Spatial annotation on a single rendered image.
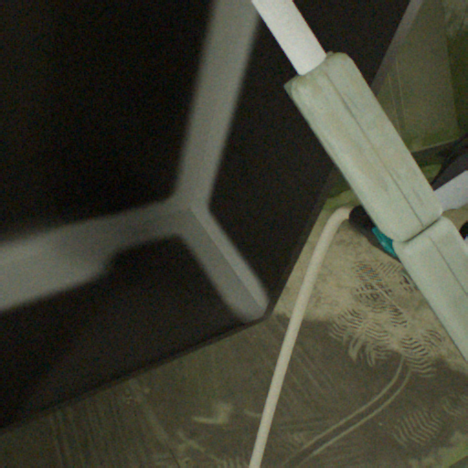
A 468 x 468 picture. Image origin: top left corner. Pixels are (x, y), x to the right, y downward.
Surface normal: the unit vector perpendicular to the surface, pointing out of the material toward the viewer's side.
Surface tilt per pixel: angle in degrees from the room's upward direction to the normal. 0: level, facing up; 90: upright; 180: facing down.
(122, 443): 0
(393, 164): 63
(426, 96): 57
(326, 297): 0
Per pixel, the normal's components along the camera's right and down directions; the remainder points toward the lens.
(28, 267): 0.22, -0.64
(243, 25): -0.83, 0.28
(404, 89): 0.49, 0.07
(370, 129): 0.12, 0.22
